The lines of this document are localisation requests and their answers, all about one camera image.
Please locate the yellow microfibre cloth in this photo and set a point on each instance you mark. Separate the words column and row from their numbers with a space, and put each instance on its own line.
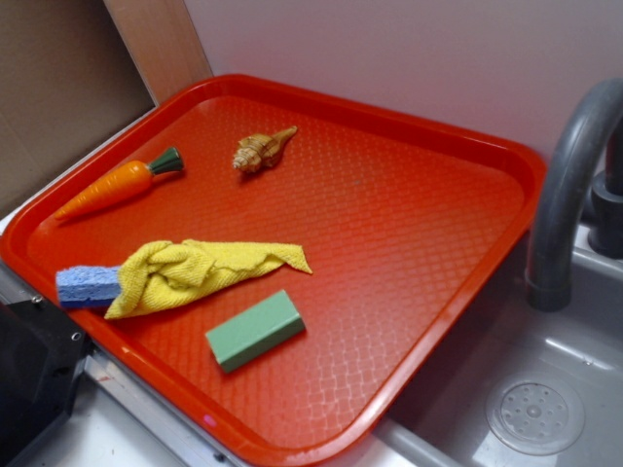
column 163, row 275

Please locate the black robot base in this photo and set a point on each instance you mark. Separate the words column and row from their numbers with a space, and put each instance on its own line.
column 43, row 354

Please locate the tan spiral seashell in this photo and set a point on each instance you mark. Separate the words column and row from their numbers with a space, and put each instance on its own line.
column 259, row 151

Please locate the wooden board strip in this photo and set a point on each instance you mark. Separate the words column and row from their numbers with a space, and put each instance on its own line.
column 163, row 44

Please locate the brown cardboard panel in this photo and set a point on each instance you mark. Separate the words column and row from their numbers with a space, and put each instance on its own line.
column 67, row 85

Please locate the round sink drain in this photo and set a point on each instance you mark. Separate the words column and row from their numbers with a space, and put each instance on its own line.
column 535, row 414

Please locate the red plastic tray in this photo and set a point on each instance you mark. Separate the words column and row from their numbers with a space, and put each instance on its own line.
column 402, row 221

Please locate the grey plastic sink basin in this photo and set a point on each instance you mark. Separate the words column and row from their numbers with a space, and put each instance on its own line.
column 439, row 419

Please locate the orange toy carrot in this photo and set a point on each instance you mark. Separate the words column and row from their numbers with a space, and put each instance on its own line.
column 124, row 182

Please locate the blue sponge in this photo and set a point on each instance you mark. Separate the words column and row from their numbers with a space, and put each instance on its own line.
column 85, row 286

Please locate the green rectangular block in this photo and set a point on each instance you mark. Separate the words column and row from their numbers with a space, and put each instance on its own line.
column 252, row 333

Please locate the grey curved faucet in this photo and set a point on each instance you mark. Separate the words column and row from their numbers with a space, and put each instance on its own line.
column 585, row 173

